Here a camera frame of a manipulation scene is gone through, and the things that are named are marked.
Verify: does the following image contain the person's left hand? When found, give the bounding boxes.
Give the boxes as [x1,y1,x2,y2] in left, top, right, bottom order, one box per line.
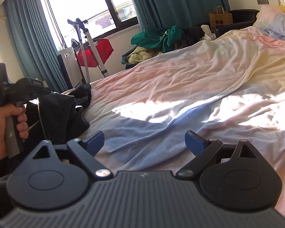
[0,104,29,160]

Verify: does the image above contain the red garment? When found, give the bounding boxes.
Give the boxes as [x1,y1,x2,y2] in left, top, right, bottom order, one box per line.
[76,38,115,68]

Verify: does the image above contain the teal curtain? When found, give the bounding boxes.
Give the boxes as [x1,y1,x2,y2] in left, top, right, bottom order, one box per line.
[132,0,230,31]
[3,0,67,93]

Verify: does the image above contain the brown paper bag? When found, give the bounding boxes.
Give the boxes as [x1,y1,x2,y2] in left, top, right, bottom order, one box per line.
[208,5,233,32]

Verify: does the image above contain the black pants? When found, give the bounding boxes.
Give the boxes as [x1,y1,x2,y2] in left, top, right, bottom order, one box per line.
[0,83,92,218]

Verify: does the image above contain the yellow knitted garment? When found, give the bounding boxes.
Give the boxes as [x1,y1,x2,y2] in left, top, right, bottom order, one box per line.
[126,46,162,65]

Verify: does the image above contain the window with dark frame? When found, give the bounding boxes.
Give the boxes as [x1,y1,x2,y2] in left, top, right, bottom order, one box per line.
[44,0,138,49]

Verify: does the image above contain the pastel pillow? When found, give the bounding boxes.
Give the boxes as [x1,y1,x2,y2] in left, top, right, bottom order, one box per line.
[253,5,285,40]

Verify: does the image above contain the right teal curtain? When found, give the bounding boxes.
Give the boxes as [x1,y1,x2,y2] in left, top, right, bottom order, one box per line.
[132,0,230,31]

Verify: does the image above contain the white air purifier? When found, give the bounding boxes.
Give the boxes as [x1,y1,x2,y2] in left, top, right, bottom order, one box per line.
[57,47,86,89]

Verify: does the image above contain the grey wall switch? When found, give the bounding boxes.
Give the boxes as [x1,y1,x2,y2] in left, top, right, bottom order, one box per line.
[257,0,269,5]

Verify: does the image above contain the pastel bed sheet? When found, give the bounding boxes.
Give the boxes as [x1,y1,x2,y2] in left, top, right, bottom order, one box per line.
[81,27,285,217]

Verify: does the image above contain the green garment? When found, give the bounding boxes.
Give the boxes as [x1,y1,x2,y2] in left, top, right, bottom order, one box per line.
[131,26,184,53]

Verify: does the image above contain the left teal curtain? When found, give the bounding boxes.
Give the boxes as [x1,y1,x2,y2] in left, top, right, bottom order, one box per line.
[3,0,67,93]

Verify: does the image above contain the black armchair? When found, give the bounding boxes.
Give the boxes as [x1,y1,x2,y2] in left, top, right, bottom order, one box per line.
[215,9,259,38]

